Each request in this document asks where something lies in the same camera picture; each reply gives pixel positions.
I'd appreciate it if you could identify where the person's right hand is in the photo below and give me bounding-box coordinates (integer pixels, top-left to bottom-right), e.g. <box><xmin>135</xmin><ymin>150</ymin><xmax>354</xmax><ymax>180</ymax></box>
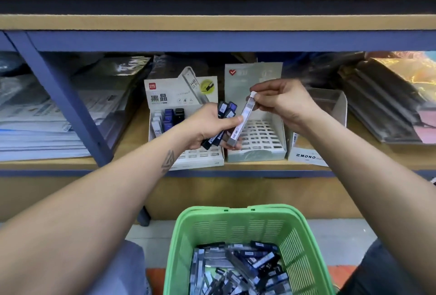
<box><xmin>248</xmin><ymin>78</ymin><xmax>324</xmax><ymax>133</ymax></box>

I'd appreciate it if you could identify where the white display box red label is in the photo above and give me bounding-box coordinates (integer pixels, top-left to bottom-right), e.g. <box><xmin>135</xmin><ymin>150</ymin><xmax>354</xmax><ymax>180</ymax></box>
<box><xmin>144</xmin><ymin>67</ymin><xmax>226</xmax><ymax>171</ymax></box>

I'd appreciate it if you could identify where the green plastic basket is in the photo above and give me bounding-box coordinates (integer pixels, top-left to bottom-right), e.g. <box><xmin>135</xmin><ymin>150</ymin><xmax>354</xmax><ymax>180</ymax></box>
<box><xmin>163</xmin><ymin>204</ymin><xmax>336</xmax><ymax>295</ymax></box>

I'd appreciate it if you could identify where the person's left hand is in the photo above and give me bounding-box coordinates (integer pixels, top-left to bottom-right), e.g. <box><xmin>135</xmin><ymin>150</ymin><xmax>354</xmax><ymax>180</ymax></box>
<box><xmin>178</xmin><ymin>102</ymin><xmax>244</xmax><ymax>151</ymax></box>

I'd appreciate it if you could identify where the person's right forearm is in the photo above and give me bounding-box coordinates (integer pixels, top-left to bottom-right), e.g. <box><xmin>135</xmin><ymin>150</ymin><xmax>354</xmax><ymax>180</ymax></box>
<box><xmin>300</xmin><ymin>111</ymin><xmax>436</xmax><ymax>295</ymax></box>

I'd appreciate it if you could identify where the stack of wrapped paper packs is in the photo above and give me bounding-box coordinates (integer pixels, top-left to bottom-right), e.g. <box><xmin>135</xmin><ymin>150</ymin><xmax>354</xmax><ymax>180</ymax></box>
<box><xmin>0</xmin><ymin>56</ymin><xmax>151</xmax><ymax>163</ymax></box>

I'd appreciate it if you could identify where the single lead case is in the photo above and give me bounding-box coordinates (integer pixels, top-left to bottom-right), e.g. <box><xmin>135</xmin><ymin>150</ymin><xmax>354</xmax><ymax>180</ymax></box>
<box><xmin>227</xmin><ymin>90</ymin><xmax>258</xmax><ymax>148</ymax></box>

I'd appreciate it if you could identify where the pale green display box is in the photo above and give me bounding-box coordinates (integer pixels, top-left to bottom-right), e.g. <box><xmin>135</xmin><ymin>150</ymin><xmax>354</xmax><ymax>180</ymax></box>
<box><xmin>223</xmin><ymin>62</ymin><xmax>288</xmax><ymax>163</ymax></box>

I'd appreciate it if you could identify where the colourful printed mat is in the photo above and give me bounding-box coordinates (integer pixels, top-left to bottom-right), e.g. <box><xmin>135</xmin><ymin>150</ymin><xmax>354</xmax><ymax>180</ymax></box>
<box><xmin>146</xmin><ymin>264</ymin><xmax>358</xmax><ymax>295</ymax></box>

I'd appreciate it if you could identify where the clear plastic display box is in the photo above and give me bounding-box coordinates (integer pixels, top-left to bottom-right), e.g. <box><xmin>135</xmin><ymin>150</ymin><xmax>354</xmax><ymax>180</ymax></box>
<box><xmin>286</xmin><ymin>87</ymin><xmax>348</xmax><ymax>167</ymax></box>

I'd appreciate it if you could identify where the person's left forearm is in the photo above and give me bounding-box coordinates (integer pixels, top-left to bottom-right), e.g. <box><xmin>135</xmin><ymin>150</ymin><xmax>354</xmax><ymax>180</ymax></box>
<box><xmin>0</xmin><ymin>131</ymin><xmax>202</xmax><ymax>295</ymax></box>

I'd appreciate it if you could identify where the pile of lead cases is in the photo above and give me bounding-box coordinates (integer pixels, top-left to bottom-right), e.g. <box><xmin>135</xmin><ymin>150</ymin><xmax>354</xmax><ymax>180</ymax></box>
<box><xmin>189</xmin><ymin>240</ymin><xmax>294</xmax><ymax>295</ymax></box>

